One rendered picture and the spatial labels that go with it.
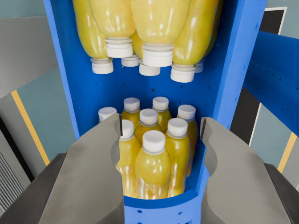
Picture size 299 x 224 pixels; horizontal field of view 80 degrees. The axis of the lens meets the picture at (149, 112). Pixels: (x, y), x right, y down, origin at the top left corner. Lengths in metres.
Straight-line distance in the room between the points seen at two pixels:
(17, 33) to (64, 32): 0.81
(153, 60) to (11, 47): 0.90
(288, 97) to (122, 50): 0.55
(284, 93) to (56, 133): 1.83
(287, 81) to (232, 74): 0.51
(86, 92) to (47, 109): 1.51
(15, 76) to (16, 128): 1.21
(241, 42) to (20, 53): 1.02
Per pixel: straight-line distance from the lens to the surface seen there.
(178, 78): 0.30
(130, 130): 0.33
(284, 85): 0.72
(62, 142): 2.05
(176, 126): 0.35
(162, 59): 0.23
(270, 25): 1.42
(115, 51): 0.27
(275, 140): 2.09
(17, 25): 1.14
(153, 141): 0.30
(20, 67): 1.09
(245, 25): 0.21
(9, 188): 2.32
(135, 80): 0.46
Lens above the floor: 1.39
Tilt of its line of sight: 60 degrees down
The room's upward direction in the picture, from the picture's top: 174 degrees counter-clockwise
